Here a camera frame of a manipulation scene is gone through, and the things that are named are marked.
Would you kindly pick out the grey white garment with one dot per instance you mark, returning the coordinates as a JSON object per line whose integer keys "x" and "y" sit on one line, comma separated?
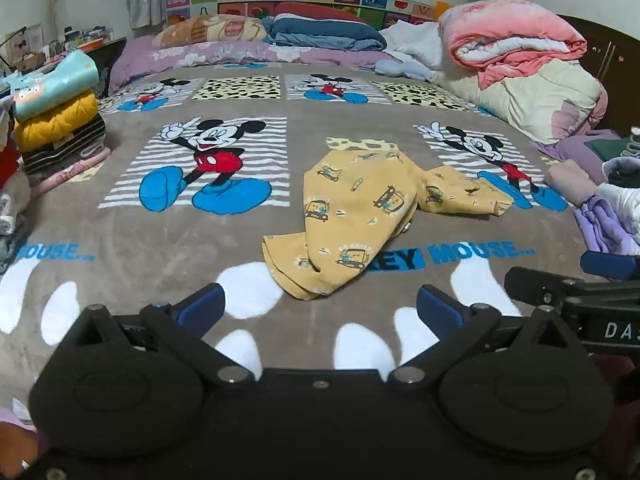
{"x": 12, "y": 210}

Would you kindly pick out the pink white quilt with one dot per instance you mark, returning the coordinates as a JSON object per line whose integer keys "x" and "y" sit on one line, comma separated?
{"x": 500, "y": 25}

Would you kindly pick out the cartoon printed blanket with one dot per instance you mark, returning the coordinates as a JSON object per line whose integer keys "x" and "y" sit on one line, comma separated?
{"x": 300, "y": 160}

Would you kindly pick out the white fuzzy cloth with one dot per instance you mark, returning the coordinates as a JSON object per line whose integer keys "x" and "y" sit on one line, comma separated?
{"x": 620, "y": 200}

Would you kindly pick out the blue folded blanket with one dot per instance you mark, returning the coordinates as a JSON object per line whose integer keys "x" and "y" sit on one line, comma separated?
{"x": 325, "y": 30}

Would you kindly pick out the teal folded garment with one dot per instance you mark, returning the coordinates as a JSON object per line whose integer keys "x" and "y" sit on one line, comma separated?
{"x": 55, "y": 80}

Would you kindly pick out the dark green cloth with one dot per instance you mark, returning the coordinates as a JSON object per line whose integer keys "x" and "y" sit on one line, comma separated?
{"x": 607, "y": 147}

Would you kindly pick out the person's purple clothing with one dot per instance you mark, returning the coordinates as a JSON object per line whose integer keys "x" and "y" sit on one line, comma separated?
{"x": 605, "y": 230}

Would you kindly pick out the colourful picture headboard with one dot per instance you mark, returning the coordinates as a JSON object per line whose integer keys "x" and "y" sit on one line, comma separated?
{"x": 240, "y": 7}

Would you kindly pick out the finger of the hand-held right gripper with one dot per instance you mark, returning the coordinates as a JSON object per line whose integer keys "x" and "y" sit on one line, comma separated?
{"x": 530, "y": 285}
{"x": 610, "y": 265}

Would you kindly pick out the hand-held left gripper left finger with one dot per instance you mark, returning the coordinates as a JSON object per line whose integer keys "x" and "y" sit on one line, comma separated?
{"x": 202, "y": 302}

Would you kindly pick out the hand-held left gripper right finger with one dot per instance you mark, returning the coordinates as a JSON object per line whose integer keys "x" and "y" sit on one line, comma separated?
{"x": 440, "y": 305}

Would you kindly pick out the red garment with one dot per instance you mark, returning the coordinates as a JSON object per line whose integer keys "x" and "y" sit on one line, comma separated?
{"x": 9, "y": 160}

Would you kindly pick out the yellow knit sweater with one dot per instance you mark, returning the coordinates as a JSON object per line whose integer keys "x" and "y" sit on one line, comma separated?
{"x": 60, "y": 120}

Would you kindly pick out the yellow printed pants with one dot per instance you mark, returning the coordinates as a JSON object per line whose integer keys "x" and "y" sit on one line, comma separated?
{"x": 350, "y": 200}

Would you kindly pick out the purple garment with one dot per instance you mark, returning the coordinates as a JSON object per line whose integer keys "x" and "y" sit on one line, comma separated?
{"x": 575, "y": 152}

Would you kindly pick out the dark low shelf with items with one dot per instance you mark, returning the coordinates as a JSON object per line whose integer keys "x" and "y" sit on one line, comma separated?
{"x": 30, "y": 47}

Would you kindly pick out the dark desk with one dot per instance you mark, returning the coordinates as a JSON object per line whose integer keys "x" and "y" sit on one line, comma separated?
{"x": 107, "y": 55}

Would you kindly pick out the dark wooden wardrobe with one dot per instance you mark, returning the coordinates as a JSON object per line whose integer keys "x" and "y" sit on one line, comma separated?
{"x": 615, "y": 55}

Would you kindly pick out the cream quilt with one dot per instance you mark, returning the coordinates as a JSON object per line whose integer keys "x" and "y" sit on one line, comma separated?
{"x": 540, "y": 100}

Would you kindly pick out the black striped folded garment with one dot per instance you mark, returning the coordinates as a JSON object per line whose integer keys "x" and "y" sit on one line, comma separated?
{"x": 65, "y": 150}

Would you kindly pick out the pink folded garment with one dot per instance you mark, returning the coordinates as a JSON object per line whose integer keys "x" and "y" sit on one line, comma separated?
{"x": 70, "y": 175}

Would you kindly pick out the light blue cloth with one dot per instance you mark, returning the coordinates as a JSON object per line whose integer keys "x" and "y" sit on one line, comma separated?
{"x": 400, "y": 67}

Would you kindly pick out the orange printed pillow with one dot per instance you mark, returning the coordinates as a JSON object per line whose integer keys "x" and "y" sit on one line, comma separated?
{"x": 210, "y": 30}

